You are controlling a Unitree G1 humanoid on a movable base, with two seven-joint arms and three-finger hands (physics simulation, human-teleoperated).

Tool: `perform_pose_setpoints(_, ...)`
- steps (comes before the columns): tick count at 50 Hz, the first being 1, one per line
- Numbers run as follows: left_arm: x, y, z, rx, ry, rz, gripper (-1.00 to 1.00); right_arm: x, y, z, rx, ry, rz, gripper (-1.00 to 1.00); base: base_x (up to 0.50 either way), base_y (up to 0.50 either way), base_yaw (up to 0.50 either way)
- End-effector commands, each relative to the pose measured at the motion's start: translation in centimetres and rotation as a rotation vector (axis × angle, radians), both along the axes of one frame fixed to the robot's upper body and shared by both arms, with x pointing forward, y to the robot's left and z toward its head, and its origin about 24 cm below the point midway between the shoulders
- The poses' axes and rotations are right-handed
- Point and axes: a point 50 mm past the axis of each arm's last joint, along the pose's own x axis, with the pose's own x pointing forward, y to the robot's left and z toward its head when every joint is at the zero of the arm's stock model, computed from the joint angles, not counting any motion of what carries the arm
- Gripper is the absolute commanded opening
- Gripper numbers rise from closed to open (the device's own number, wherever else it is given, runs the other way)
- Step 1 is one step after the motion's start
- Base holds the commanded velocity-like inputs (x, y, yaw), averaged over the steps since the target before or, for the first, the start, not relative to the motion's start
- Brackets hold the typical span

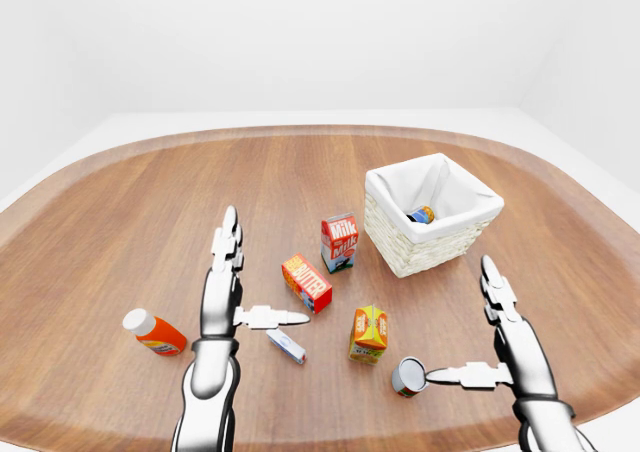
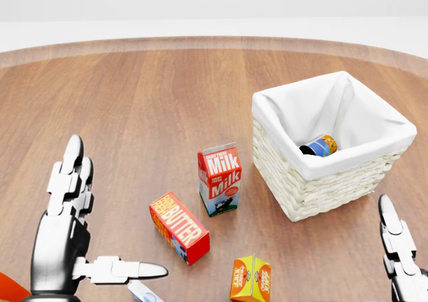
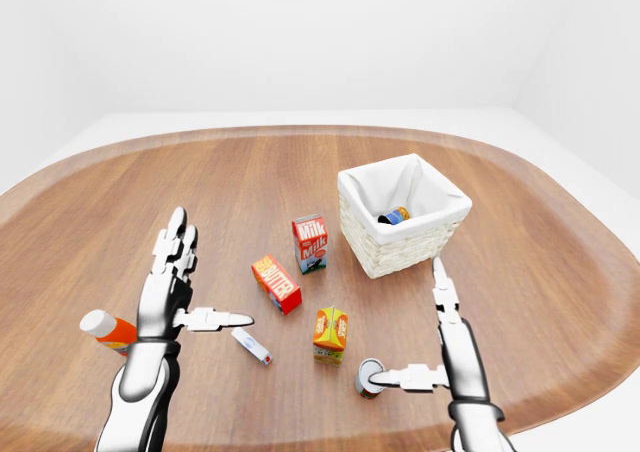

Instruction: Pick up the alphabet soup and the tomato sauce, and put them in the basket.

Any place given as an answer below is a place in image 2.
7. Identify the white-lined wicker basket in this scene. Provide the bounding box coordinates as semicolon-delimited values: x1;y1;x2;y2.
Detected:
251;70;418;222

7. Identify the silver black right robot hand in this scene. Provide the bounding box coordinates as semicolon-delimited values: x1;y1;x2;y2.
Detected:
378;194;428;302

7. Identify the red-orange object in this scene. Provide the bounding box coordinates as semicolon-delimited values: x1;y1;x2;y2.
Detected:
0;271;32;302

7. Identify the blue and orange tin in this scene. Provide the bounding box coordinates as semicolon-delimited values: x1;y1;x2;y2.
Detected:
299;134;338;158

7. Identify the white and blue box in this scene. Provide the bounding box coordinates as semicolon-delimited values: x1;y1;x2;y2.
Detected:
126;280;165;302

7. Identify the red and white milk carton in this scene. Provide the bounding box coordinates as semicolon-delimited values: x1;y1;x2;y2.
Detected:
197;142;243;218

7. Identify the orange juice carton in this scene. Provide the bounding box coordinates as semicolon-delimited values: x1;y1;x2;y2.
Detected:
229;253;272;302

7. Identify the red butter box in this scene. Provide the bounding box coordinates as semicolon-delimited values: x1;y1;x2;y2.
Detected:
148;191;211;267

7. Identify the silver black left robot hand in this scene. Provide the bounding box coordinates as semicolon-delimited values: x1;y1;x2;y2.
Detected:
30;134;169;297

